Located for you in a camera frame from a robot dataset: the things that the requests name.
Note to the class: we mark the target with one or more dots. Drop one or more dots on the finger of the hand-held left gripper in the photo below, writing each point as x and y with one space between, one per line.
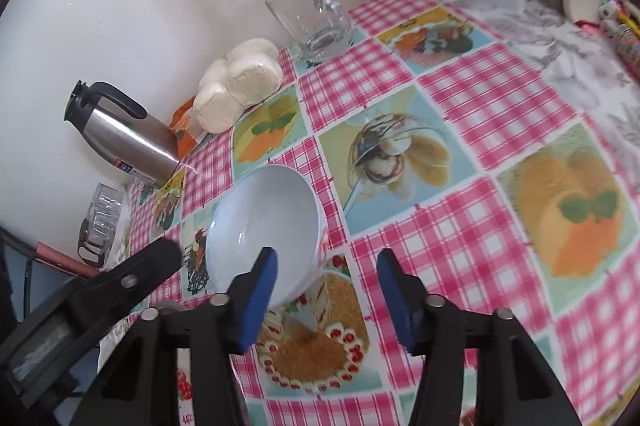
145 266

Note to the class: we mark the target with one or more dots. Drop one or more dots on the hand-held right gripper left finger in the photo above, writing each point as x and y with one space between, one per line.
260 296

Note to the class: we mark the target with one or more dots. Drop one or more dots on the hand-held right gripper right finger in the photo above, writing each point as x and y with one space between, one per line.
397 301

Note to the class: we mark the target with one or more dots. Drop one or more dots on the light blue bowl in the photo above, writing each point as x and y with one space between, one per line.
265 216

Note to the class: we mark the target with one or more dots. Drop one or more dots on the glass teapot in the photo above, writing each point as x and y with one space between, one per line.
92 253

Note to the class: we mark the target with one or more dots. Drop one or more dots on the small glass cup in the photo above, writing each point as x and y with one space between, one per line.
102 223
107 201

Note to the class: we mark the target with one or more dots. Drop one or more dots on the stainless steel thermos jug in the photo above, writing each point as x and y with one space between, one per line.
135 146

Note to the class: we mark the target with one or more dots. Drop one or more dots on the orange snack packet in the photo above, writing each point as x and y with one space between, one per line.
185 141

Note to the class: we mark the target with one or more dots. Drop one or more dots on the bag of white buns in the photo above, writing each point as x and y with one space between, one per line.
235 81

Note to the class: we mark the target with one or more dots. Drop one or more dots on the glass mug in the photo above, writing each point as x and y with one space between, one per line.
310 21

